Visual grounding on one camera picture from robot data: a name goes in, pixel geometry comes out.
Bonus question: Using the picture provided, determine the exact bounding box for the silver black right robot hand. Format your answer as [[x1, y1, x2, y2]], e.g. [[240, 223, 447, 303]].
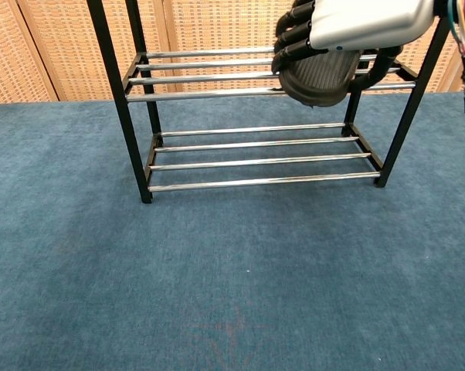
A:
[[272, 0, 438, 94]]

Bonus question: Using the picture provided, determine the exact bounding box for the black rubber slipper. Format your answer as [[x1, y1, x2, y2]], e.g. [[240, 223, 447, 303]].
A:
[[277, 49, 364, 110]]

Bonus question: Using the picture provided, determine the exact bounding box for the black metal shoe rack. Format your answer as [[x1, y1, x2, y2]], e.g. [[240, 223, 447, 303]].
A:
[[86, 0, 464, 205]]

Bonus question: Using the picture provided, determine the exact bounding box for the woven rattan screen panel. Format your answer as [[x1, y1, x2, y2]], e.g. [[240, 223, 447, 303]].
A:
[[446, 30, 465, 94], [363, 22, 465, 94], [162, 0, 295, 94], [0, 0, 59, 106], [18, 0, 172, 102]]

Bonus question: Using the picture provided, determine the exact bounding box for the blue carpet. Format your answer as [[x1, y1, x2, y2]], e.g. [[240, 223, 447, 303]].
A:
[[0, 91, 465, 371]]

